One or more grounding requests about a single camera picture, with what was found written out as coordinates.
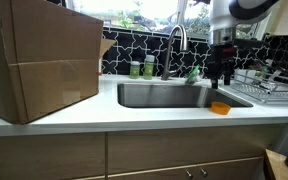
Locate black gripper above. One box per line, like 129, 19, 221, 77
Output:
206, 44, 236, 89

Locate orange plastic bowl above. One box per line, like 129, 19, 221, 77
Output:
211, 101, 231, 115

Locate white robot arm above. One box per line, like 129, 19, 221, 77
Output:
205, 0, 279, 89

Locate wooden cabinet front under sink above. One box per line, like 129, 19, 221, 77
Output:
107, 125, 284, 180

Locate stainless steel sink basin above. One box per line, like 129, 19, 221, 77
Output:
117, 83, 252, 108

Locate green dish brush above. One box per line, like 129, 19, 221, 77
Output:
185, 65, 200, 84

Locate brushed steel gooseneck faucet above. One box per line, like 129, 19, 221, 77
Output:
161, 24, 188, 81

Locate tall green soap bottle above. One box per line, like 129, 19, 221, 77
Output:
143, 55, 155, 80

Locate short green soap bottle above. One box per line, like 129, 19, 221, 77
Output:
130, 61, 140, 79

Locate right round cabinet knob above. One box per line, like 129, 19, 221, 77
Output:
200, 168, 208, 177

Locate round cabinet knob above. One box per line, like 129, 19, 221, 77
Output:
200, 168, 208, 177
186, 169, 193, 180

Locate left round cabinet knob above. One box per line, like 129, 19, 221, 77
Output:
186, 169, 193, 180

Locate wooden board lower right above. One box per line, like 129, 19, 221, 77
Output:
263, 149, 288, 180

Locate left cabinet drawer front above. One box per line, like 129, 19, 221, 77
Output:
0, 133, 105, 180

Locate large brown cardboard box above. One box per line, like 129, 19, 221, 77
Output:
0, 0, 103, 124

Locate metal wire dish rack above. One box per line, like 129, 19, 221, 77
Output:
230, 69, 288, 105

